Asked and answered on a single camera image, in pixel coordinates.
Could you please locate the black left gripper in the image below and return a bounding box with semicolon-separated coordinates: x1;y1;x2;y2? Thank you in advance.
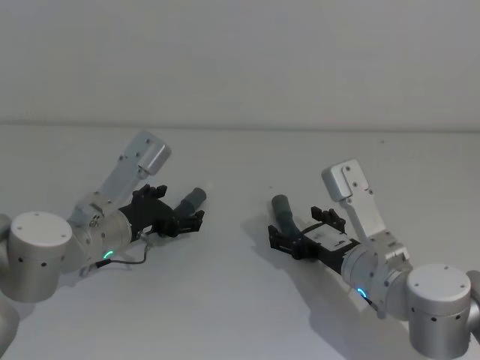
119;184;206;242

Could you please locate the white curtain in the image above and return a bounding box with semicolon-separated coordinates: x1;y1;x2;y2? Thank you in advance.
0;0;480;132

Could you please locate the white table cloth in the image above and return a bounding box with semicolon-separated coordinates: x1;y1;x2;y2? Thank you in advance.
0;123;480;360

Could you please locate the thin dark gripper cable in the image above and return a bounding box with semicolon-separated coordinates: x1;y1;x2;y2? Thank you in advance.
86;231;153;269

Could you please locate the dark grey cylindrical peg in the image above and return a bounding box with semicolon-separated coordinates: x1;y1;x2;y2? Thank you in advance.
172;187;209;222
271;193;303;239

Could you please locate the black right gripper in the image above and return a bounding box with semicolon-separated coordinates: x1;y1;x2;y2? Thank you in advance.
267;205;360;275

